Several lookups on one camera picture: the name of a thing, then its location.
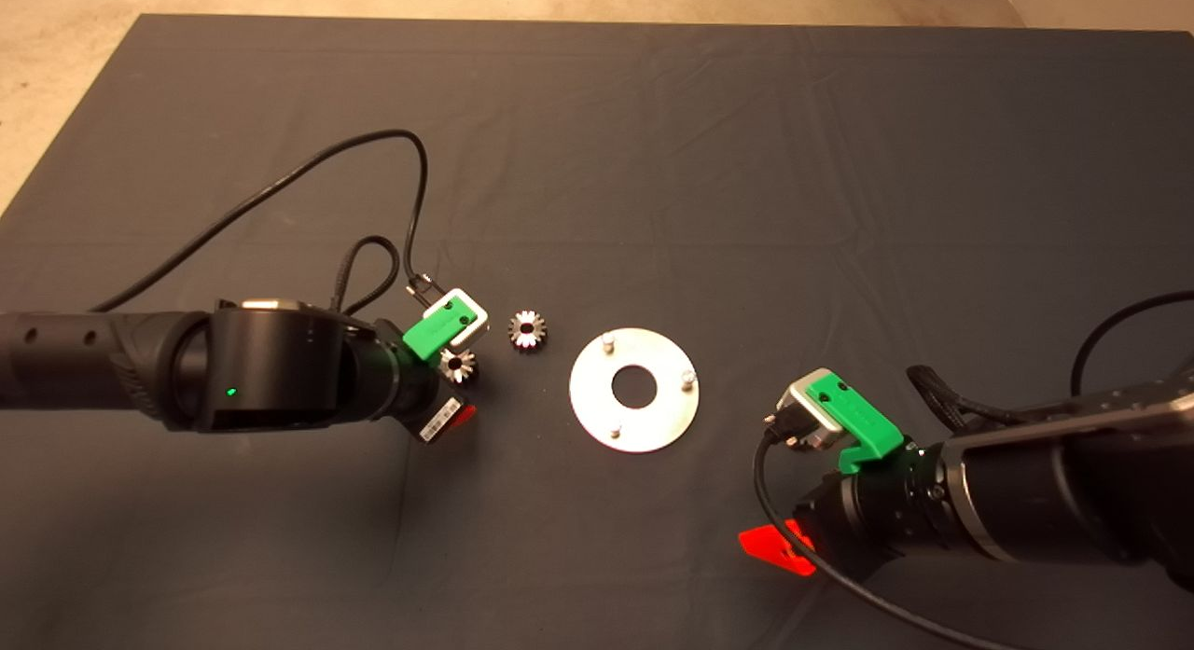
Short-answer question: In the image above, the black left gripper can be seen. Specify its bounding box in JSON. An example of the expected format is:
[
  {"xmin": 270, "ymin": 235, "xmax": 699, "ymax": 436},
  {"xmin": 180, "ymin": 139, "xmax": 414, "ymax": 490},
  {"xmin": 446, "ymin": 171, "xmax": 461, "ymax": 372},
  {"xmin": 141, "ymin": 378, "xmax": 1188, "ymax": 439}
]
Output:
[{"xmin": 396, "ymin": 356, "xmax": 477, "ymax": 445}]

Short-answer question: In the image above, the thin black camera cable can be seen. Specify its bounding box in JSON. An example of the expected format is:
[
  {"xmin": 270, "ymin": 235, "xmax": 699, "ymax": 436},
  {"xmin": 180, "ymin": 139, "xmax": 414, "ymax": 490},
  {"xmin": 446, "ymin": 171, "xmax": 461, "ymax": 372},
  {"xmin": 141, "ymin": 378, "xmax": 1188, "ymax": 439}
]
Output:
[
  {"xmin": 754, "ymin": 409, "xmax": 1018, "ymax": 650},
  {"xmin": 90, "ymin": 130, "xmax": 439, "ymax": 306}
]

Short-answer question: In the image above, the black braided cable loop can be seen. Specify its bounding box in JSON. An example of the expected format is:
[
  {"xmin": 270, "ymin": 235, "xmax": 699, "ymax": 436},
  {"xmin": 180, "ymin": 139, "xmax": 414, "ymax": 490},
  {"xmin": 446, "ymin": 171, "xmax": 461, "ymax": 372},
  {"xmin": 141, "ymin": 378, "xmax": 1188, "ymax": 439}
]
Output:
[
  {"xmin": 907, "ymin": 363, "xmax": 1046, "ymax": 434},
  {"xmin": 334, "ymin": 234, "xmax": 402, "ymax": 317}
]

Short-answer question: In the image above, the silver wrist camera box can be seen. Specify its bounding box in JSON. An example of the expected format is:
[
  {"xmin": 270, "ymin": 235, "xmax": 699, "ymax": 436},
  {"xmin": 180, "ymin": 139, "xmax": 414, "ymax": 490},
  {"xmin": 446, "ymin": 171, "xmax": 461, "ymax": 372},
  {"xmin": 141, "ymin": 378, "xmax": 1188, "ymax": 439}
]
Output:
[
  {"xmin": 786, "ymin": 367, "xmax": 848, "ymax": 452},
  {"xmin": 423, "ymin": 288, "xmax": 489, "ymax": 345}
]

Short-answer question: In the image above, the round metal carrier plate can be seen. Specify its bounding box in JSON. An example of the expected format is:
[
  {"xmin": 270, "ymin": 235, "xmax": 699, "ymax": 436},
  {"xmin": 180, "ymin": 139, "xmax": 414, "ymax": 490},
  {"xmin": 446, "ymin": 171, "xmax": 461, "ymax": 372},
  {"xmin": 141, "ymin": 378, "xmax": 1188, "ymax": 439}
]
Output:
[{"xmin": 569, "ymin": 327, "xmax": 701, "ymax": 454}]

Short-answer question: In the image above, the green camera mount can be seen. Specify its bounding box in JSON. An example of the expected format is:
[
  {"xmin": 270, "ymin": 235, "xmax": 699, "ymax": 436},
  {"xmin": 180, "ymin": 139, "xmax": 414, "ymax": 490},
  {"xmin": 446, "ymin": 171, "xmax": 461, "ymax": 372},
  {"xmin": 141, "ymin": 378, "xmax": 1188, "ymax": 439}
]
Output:
[
  {"xmin": 805, "ymin": 370, "xmax": 906, "ymax": 476},
  {"xmin": 401, "ymin": 296, "xmax": 472, "ymax": 362}
]

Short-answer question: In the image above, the dark grey table cloth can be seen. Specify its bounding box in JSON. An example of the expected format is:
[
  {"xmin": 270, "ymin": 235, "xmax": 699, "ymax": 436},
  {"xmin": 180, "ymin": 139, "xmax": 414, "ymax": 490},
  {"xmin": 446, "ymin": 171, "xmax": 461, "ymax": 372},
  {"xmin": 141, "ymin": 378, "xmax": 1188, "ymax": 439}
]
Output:
[{"xmin": 0, "ymin": 14, "xmax": 1194, "ymax": 650}]

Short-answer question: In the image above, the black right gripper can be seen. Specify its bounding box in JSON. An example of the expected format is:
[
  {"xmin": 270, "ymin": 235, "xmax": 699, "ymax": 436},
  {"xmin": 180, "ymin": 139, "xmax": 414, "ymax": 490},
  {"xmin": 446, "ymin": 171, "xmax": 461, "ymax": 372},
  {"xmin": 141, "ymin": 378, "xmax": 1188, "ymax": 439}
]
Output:
[{"xmin": 739, "ymin": 449, "xmax": 952, "ymax": 586}]

